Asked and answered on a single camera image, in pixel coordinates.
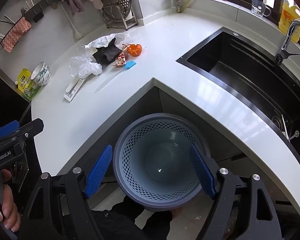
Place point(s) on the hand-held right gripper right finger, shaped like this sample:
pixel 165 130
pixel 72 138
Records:
pixel 202 172

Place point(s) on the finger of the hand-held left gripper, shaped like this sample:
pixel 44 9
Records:
pixel 7 129
pixel 32 127

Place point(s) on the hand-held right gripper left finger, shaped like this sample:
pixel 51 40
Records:
pixel 100 170

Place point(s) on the grey perforated plastic basket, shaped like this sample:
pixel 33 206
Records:
pixel 165 160

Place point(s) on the white blister package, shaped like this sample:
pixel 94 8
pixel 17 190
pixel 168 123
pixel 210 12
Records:
pixel 73 90

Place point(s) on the clear plastic bag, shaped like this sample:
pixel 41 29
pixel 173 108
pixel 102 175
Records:
pixel 85 66

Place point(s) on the translucent white plastic strip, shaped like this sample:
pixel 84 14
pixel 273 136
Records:
pixel 110 80

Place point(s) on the small blue sponge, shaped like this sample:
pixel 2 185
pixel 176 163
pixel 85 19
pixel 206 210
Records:
pixel 130 65

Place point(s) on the small red patterned wrapper piece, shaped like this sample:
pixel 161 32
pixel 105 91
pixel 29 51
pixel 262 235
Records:
pixel 125 47

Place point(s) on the orange peel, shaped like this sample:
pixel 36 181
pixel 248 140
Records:
pixel 135 50

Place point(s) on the person's left hand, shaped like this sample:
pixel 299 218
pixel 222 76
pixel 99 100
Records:
pixel 10 205

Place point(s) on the black appliance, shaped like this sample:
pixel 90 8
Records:
pixel 7 105

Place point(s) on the yellow green pouch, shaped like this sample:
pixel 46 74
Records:
pixel 25 85

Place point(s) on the patterned white bowl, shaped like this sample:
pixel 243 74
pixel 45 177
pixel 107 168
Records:
pixel 45 78
pixel 37 71

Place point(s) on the person's black clothing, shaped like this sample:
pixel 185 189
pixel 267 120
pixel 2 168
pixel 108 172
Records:
pixel 130 225

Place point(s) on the metal sink drain strainer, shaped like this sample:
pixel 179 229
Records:
pixel 277 121

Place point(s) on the pink zigzag cloth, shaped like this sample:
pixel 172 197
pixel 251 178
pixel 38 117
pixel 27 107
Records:
pixel 15 35

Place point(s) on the small metal tool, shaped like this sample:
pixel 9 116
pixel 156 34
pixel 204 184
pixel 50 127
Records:
pixel 295 135

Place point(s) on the dark grey cloth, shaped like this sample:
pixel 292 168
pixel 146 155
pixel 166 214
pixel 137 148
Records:
pixel 106 53

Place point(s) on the black chopsticks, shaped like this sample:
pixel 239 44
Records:
pixel 7 19

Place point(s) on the white crumpled plastic bag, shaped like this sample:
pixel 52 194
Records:
pixel 102 41

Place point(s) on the black kitchen sink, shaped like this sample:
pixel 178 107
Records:
pixel 240 62

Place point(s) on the mauve hanging cloth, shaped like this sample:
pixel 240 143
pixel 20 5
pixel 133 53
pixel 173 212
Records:
pixel 73 2

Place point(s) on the metal dish rack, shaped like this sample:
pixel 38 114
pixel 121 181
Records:
pixel 128 21

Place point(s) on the chrome faucet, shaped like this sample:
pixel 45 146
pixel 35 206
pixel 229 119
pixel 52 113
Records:
pixel 288 35

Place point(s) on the clear glass mug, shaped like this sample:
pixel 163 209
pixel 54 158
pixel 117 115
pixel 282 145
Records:
pixel 260 7

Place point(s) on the yellow oil bottle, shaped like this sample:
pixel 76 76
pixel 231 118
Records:
pixel 290 17

